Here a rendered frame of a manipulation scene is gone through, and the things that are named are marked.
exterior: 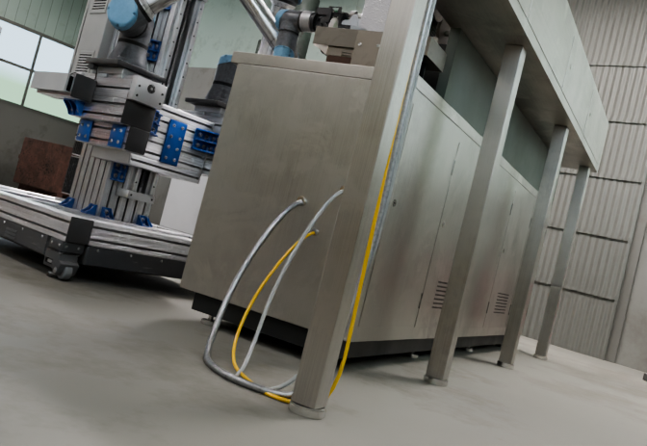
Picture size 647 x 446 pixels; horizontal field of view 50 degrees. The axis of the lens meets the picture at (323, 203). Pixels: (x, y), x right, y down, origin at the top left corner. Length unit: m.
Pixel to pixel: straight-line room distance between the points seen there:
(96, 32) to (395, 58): 1.98
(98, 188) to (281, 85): 1.08
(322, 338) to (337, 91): 0.91
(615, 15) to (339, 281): 5.04
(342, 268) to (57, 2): 9.36
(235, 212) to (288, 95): 0.41
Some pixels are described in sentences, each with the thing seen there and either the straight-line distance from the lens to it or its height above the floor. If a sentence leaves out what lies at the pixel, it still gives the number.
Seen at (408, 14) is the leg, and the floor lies 0.87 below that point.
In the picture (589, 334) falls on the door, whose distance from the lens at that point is 5.72.
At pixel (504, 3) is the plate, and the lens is 2.13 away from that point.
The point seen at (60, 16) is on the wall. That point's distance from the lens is 10.61.
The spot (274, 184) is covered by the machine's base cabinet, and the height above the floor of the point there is 0.49.
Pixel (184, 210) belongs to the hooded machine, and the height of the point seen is 0.29.
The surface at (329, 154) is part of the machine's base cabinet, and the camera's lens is 2.11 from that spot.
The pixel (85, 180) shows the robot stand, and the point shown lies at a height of 0.36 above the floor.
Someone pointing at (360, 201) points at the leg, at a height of 0.46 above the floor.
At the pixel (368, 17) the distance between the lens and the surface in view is 2.51.
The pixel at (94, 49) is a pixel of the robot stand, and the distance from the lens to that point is 3.26.
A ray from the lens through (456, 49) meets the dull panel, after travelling 2.38.
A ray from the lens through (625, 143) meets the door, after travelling 5.87.
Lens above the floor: 0.37
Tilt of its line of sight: 3 degrees up
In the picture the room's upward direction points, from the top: 14 degrees clockwise
